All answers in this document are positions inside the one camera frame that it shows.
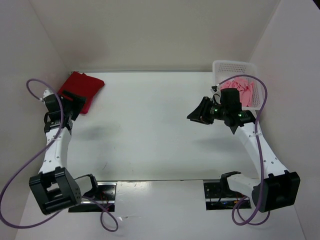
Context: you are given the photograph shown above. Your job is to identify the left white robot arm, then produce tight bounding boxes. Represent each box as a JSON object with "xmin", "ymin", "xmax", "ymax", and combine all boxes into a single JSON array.
[{"xmin": 29, "ymin": 88, "xmax": 100, "ymax": 215}]

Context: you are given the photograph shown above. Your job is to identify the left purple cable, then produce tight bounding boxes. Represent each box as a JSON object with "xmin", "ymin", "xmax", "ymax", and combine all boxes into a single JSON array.
[{"xmin": 0, "ymin": 79, "xmax": 119, "ymax": 232}]

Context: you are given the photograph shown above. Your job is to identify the magenta t shirt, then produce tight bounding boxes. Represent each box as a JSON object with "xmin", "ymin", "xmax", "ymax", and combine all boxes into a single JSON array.
[{"xmin": 80, "ymin": 97, "xmax": 94, "ymax": 115}]

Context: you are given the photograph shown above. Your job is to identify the dark red t shirt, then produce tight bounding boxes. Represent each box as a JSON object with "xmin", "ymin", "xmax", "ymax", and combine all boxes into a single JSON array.
[{"xmin": 58, "ymin": 72, "xmax": 105, "ymax": 100}]

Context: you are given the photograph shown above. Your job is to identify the white plastic basket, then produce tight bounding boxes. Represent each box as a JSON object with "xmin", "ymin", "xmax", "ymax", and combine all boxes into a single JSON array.
[{"xmin": 212, "ymin": 60, "xmax": 263, "ymax": 111}]

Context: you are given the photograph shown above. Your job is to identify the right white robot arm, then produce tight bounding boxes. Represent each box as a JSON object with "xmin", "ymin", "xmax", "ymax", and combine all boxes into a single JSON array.
[{"xmin": 187, "ymin": 88, "xmax": 301, "ymax": 213}]

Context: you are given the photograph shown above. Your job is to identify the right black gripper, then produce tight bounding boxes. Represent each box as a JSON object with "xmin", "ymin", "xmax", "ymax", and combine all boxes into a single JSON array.
[{"xmin": 186, "ymin": 96, "xmax": 228, "ymax": 125}]

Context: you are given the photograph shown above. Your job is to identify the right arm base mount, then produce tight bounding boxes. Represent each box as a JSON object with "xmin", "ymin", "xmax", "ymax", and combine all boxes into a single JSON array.
[{"xmin": 203, "ymin": 180, "xmax": 244, "ymax": 211}]

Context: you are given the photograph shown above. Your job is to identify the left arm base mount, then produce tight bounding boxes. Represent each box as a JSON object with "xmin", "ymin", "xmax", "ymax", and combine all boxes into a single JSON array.
[{"xmin": 68, "ymin": 181, "xmax": 117, "ymax": 213}]

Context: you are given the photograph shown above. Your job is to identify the light pink t shirt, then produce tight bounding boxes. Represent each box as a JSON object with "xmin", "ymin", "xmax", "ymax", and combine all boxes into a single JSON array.
[{"xmin": 220, "ymin": 77, "xmax": 255, "ymax": 107}]

